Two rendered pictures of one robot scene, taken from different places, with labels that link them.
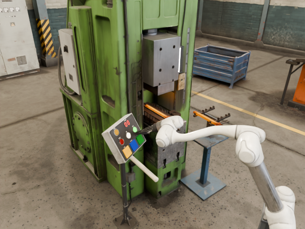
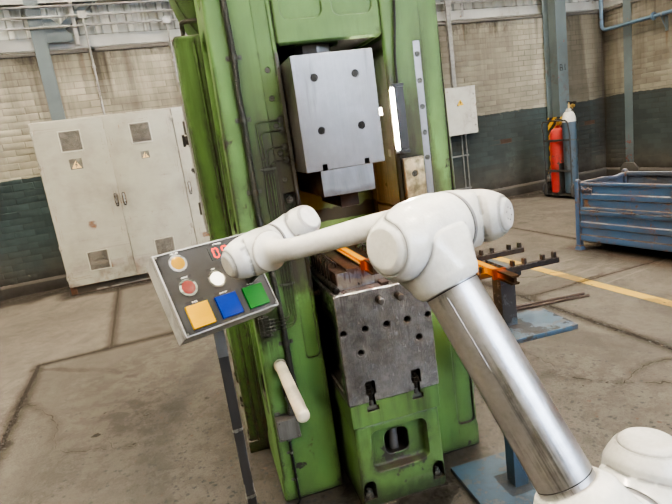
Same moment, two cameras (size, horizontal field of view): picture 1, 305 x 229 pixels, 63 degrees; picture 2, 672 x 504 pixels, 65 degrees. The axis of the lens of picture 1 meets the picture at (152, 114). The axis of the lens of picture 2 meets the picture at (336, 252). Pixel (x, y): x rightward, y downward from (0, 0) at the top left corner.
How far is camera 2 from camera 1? 1.15 m
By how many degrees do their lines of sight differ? 27
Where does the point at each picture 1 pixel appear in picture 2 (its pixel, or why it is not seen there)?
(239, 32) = not seen: outside the picture
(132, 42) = (251, 72)
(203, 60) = (605, 203)
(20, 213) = (68, 491)
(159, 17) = (322, 15)
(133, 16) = (248, 12)
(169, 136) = (251, 244)
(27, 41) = not seen: hidden behind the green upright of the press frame
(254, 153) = (404, 231)
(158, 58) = (311, 100)
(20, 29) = not seen: hidden behind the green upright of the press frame
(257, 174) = (451, 327)
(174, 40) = (353, 57)
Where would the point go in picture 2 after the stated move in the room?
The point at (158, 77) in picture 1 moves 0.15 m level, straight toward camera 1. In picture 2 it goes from (317, 149) to (298, 152)
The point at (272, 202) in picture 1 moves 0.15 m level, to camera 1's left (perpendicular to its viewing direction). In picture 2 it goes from (532, 452) to (440, 443)
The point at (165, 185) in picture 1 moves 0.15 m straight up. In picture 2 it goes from (390, 467) to (386, 434)
